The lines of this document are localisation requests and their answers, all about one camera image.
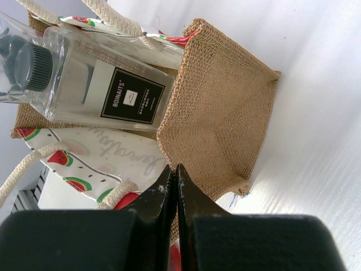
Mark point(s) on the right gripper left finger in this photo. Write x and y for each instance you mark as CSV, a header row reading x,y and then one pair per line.
x,y
136,237

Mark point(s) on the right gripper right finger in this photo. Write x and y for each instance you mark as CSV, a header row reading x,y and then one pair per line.
x,y
214,239

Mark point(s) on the burlap watermelon canvas bag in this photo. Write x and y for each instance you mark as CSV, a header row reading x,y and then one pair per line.
x,y
214,124

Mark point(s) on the clear square bottle black label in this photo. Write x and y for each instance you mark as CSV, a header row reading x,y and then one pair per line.
x,y
72,79

